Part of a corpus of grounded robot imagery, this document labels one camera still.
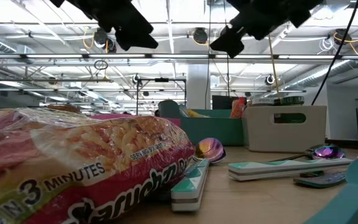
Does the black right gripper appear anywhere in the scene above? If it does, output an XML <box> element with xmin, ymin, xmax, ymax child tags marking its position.
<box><xmin>209</xmin><ymin>0</ymin><xmax>324</xmax><ymax>59</ymax></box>

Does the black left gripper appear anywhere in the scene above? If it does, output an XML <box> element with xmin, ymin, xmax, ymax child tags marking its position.
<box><xmin>50</xmin><ymin>0</ymin><xmax>158</xmax><ymax>52</ymax></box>

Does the white lid spice jar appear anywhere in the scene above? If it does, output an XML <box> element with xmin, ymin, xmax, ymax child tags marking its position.
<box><xmin>251</xmin><ymin>97</ymin><xmax>275</xmax><ymax>106</ymax></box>

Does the green edged ramen packet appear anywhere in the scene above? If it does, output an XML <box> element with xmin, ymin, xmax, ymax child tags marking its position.
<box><xmin>229</xmin><ymin>96</ymin><xmax>247</xmax><ymax>119</ymax></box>

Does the yellow ramen packet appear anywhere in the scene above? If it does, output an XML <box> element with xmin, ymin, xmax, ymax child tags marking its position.
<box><xmin>178</xmin><ymin>104</ymin><xmax>210</xmax><ymax>119</ymax></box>

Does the white plastic bin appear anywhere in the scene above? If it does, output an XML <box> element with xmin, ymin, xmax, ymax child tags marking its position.
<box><xmin>242</xmin><ymin>105</ymin><xmax>328</xmax><ymax>154</ymax></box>

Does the pink Maruchan ramen packet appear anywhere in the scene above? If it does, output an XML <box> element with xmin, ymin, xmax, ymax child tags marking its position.
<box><xmin>0</xmin><ymin>105</ymin><xmax>196</xmax><ymax>224</ymax></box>

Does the black monitor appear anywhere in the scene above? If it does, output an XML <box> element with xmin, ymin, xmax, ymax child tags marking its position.
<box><xmin>211</xmin><ymin>95</ymin><xmax>239</xmax><ymax>110</ymax></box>

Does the pink plastic bin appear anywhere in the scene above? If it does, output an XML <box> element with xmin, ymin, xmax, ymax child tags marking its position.
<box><xmin>88</xmin><ymin>113</ymin><xmax>182</xmax><ymax>128</ymax></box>

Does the teal plastic bin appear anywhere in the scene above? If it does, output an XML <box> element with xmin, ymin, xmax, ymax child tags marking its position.
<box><xmin>158</xmin><ymin>99</ymin><xmax>246</xmax><ymax>147</ymax></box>

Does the teal white patterned utensil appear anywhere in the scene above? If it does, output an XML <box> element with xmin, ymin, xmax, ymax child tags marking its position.
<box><xmin>227</xmin><ymin>157</ymin><xmax>354</xmax><ymax>182</ymax></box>
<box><xmin>170</xmin><ymin>158</ymin><xmax>210</xmax><ymax>213</ymax></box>

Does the small iridescent metal spoon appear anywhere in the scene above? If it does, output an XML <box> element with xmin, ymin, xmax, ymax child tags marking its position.
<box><xmin>311</xmin><ymin>145</ymin><xmax>347</xmax><ymax>161</ymax></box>

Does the yellow hanging cable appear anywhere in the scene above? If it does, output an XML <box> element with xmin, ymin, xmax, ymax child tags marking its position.
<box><xmin>267</xmin><ymin>34</ymin><xmax>282</xmax><ymax>100</ymax></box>

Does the black wire loop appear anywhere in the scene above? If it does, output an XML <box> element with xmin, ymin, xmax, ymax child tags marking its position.
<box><xmin>94</xmin><ymin>60</ymin><xmax>109</xmax><ymax>72</ymax></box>

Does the horizontal metal frame bar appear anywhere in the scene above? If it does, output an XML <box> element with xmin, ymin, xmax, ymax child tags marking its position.
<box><xmin>0</xmin><ymin>53</ymin><xmax>358</xmax><ymax>61</ymax></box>

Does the silver air duct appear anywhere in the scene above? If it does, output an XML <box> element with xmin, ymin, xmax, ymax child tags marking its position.
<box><xmin>283</xmin><ymin>58</ymin><xmax>358</xmax><ymax>91</ymax></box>

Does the black hanging cable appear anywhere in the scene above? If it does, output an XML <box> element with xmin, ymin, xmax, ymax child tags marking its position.
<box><xmin>311</xmin><ymin>0</ymin><xmax>358</xmax><ymax>106</ymax></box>

